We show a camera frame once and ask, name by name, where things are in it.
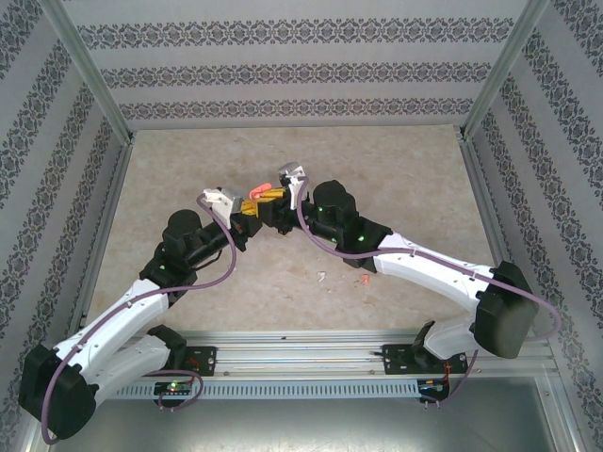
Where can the aluminium mounting rail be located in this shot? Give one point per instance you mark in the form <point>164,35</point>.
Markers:
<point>301,350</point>

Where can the aluminium side rail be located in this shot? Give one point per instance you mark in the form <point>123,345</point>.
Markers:
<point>108,212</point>
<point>481,188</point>

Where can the pink earbud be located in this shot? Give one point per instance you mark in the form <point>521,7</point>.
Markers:
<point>365,280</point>

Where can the grey metal sheet panel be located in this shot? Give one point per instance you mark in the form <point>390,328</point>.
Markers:
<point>301,428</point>

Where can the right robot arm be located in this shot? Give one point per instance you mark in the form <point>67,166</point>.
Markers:
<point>504,320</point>

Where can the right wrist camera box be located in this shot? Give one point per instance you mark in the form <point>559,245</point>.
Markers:
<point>292,172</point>

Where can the right circuit board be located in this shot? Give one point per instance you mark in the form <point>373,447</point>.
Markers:
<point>431,385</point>

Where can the circuit board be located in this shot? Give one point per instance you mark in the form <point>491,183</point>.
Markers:
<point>174,388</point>
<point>431,385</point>

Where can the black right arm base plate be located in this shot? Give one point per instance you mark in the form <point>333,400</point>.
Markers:
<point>393,362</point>

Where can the pink earbud charging case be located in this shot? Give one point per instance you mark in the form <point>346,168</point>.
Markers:
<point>258,190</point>

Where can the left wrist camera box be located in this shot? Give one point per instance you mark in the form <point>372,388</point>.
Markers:
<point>221,198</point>

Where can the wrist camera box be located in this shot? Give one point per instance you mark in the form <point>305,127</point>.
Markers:
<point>221,198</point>
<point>292,172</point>

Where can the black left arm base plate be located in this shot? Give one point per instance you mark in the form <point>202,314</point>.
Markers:
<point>207,360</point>

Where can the aluminium frame post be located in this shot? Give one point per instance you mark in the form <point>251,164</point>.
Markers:
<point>94,80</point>
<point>499,80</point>

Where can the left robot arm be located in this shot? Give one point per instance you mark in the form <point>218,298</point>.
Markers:
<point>70,405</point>

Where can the white earbud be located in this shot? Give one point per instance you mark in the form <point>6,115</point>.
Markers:
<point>321,276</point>

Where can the left circuit board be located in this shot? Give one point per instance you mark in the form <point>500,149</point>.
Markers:
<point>174,388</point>

